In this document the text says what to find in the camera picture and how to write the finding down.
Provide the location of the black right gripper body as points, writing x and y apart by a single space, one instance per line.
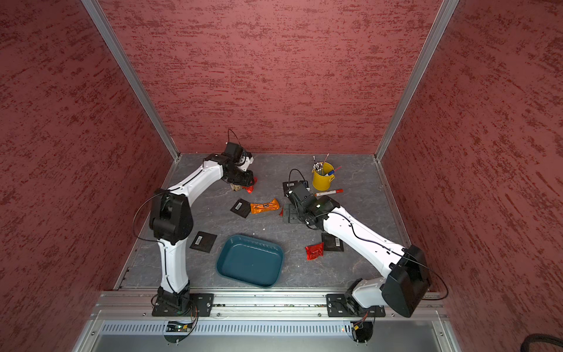
302 211

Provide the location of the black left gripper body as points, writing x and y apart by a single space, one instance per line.
240 177

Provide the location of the black yellow oolong tea bag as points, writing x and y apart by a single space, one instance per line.
236 188

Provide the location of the red tea bag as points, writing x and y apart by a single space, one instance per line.
314 251
251 188

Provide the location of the black tea bag with label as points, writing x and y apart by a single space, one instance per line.
241 208

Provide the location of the orange tea bag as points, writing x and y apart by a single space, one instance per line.
258 208

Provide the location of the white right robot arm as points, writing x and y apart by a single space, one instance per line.
405 276

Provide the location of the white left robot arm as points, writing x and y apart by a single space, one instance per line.
171 219

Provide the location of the teal storage box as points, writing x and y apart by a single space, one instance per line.
251 260

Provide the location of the red white marker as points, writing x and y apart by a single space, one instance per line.
329 192

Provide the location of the yellow pen cup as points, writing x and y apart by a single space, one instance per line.
323 175

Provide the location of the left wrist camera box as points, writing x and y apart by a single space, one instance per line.
234 152

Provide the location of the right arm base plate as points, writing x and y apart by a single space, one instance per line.
343 306

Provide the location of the aluminium corner post left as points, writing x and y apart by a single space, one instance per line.
104 28

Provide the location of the aluminium corner post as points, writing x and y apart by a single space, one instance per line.
104 28
436 32

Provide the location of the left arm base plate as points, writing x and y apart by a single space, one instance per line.
187 305

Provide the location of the aluminium front rail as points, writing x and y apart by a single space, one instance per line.
229 304

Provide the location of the aluminium corner post right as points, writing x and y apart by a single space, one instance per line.
436 32

